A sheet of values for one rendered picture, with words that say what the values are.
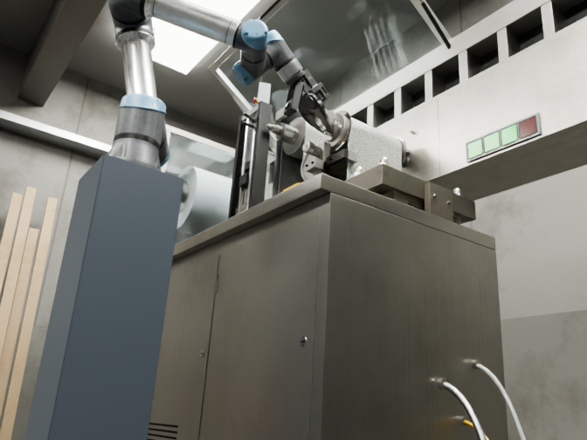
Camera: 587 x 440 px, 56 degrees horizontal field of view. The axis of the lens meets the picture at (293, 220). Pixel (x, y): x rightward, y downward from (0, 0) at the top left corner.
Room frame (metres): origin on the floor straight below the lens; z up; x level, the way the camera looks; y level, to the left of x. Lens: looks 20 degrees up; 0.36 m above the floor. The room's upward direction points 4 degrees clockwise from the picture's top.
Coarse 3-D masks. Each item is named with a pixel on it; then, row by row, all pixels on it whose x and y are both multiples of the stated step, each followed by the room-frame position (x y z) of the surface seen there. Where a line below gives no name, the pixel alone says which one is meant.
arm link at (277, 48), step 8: (272, 32) 1.39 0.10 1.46; (272, 40) 1.40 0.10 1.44; (280, 40) 1.41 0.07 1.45; (272, 48) 1.41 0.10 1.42; (280, 48) 1.42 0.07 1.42; (288, 48) 1.43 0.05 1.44; (272, 56) 1.42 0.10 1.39; (280, 56) 1.43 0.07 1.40; (288, 56) 1.43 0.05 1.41; (280, 64) 1.44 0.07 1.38
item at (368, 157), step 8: (352, 144) 1.56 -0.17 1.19; (360, 144) 1.58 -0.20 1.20; (360, 152) 1.58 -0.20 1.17; (368, 152) 1.60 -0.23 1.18; (376, 152) 1.62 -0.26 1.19; (360, 160) 1.58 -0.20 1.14; (368, 160) 1.60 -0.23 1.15; (376, 160) 1.62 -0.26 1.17; (392, 160) 1.66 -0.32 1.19; (400, 160) 1.68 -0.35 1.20; (352, 168) 1.56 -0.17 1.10; (368, 168) 1.60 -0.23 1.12; (400, 168) 1.68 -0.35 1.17
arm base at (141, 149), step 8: (120, 136) 1.23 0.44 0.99; (128, 136) 1.22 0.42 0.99; (136, 136) 1.22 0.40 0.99; (144, 136) 1.23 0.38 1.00; (120, 144) 1.22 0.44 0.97; (128, 144) 1.22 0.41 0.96; (136, 144) 1.22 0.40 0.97; (144, 144) 1.23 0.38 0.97; (152, 144) 1.25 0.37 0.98; (112, 152) 1.22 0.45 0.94; (120, 152) 1.22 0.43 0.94; (128, 152) 1.21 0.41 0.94; (136, 152) 1.22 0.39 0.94; (144, 152) 1.23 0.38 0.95; (152, 152) 1.25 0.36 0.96; (128, 160) 1.21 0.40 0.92; (136, 160) 1.21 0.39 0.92; (144, 160) 1.22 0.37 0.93; (152, 160) 1.24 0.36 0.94; (160, 168) 1.28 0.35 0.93
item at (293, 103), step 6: (294, 84) 1.48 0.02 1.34; (300, 84) 1.48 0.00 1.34; (294, 90) 1.47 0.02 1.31; (300, 90) 1.48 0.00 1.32; (288, 96) 1.50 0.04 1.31; (294, 96) 1.47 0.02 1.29; (288, 102) 1.48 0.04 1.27; (294, 102) 1.47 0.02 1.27; (288, 108) 1.48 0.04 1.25; (294, 108) 1.47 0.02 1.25; (288, 114) 1.50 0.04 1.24
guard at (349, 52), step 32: (320, 0) 1.72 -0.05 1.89; (352, 0) 1.67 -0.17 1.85; (384, 0) 1.61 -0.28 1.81; (288, 32) 1.92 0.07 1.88; (320, 32) 1.85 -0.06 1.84; (352, 32) 1.78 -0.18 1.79; (384, 32) 1.72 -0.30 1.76; (416, 32) 1.67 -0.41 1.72; (224, 64) 2.23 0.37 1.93; (320, 64) 1.98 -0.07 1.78; (352, 64) 1.91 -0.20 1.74; (384, 64) 1.84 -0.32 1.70; (256, 96) 2.31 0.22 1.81; (352, 96) 2.05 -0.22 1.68
